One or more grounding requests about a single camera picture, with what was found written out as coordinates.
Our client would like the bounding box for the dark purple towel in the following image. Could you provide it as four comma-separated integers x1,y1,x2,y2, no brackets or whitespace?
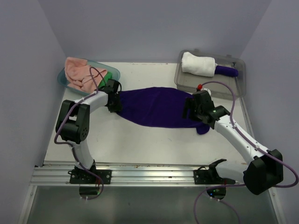
117,87,210,135

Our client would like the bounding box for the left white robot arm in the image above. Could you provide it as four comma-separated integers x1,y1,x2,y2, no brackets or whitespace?
54,79,122,183

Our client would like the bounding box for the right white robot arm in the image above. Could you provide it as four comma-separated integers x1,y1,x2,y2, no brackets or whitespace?
183,98,284,195

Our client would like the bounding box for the green towel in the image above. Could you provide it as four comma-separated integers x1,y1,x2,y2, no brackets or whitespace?
98,71,113,88

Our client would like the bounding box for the grey transparent plastic tray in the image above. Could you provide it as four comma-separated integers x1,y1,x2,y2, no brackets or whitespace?
174,50,246,100

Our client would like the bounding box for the pink towel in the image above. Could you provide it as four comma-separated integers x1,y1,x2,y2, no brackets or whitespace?
64,57,108,94

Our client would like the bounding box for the rolled white towel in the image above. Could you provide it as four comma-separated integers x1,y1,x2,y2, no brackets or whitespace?
181,52,217,77

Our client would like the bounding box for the rolled purple towel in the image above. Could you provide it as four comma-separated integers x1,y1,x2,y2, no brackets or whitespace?
214,65,239,77

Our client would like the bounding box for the teal plastic bin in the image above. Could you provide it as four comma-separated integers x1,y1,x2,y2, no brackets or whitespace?
57,60,121,96

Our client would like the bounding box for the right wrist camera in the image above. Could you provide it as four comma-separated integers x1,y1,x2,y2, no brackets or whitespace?
192,90,214,108

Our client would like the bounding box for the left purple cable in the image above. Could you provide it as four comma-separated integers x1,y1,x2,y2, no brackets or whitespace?
54,66,108,200

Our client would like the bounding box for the purple cable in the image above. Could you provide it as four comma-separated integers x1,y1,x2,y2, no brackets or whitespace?
54,66,108,200
193,81,299,224

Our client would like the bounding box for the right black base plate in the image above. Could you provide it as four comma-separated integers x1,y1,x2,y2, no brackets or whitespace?
193,167,235,185

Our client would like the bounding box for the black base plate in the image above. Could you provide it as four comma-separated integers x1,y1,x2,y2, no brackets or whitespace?
193,167,235,185
68,165,112,184

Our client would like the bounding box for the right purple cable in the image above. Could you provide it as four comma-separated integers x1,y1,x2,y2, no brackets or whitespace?
193,81,299,224

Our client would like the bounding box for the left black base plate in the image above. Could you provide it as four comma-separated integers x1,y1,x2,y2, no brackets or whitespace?
68,165,112,184

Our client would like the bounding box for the aluminium mounting rail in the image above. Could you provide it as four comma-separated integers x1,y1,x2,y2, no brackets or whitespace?
30,161,200,187

